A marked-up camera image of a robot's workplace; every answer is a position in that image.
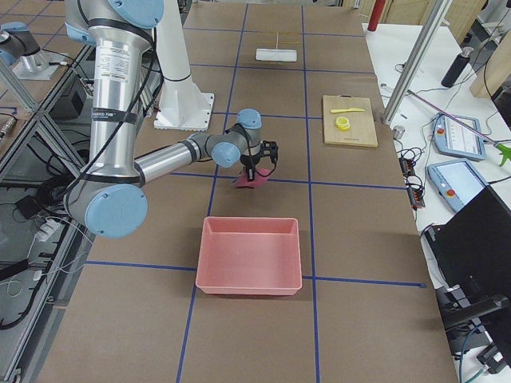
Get teach pendant tablet far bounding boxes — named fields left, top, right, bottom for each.
left=434, top=113, right=486, bottom=161

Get yellow plastic knife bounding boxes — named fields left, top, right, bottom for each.
left=330, top=107, right=365, bottom=114

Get teach pendant tablet near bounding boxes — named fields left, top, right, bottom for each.
left=426, top=159, right=489, bottom=212

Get red cylinder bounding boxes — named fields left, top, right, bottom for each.
left=367, top=0, right=386, bottom=32

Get bamboo cutting board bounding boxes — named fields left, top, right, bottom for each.
left=323, top=95, right=378, bottom=148

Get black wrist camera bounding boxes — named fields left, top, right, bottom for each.
left=259, top=140, right=279, bottom=165

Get maroon wiping cloth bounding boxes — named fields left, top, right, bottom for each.
left=234, top=167, right=270, bottom=188

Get yellow lemon slices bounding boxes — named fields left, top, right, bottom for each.
left=335, top=116, right=351, bottom=132

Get black water bottle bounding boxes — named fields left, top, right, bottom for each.
left=441, top=46, right=473, bottom=88

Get pink plastic bin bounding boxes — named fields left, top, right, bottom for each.
left=196, top=216, right=302, bottom=296

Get aluminium frame post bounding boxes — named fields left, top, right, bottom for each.
left=382, top=0, right=453, bottom=124

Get teach pendant tablet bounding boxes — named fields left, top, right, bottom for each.
left=426, top=159, right=489, bottom=212
left=434, top=113, right=486, bottom=161

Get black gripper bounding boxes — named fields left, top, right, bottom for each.
left=240, top=154, right=262, bottom=180

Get small metal cylinder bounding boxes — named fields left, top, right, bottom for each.
left=392, top=124, right=406, bottom=140

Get black monitor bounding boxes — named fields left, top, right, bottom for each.
left=423, top=185, right=511, bottom=332

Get white rectangular tray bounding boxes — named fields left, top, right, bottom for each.
left=255, top=48, right=298, bottom=62

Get metal reacher grabber tool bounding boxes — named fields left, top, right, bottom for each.
left=406, top=89, right=510, bottom=167

